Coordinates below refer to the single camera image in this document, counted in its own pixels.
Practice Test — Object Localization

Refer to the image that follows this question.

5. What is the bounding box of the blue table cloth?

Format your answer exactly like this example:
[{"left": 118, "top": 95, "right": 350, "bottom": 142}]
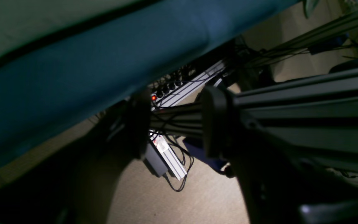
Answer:
[{"left": 0, "top": 0, "right": 297, "bottom": 167}]

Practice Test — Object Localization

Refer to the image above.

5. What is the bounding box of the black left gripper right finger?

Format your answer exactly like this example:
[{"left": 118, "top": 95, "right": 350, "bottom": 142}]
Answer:
[{"left": 201, "top": 86, "right": 235, "bottom": 159}]

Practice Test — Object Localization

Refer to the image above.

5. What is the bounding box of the light green T-shirt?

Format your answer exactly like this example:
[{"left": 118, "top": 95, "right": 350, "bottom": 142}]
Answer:
[{"left": 0, "top": 0, "right": 135, "bottom": 57}]

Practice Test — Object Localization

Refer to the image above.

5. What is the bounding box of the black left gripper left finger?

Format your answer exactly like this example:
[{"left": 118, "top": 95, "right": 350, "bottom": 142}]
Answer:
[{"left": 128, "top": 91, "right": 151, "bottom": 160}]

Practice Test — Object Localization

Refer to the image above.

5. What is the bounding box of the black aluminium frame rail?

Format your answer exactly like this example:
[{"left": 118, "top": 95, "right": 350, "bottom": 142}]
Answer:
[{"left": 150, "top": 68, "right": 358, "bottom": 173}]

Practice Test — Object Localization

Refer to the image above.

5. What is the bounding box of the white power strip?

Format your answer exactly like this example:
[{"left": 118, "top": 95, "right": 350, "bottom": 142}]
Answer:
[{"left": 151, "top": 60, "right": 225, "bottom": 110}]

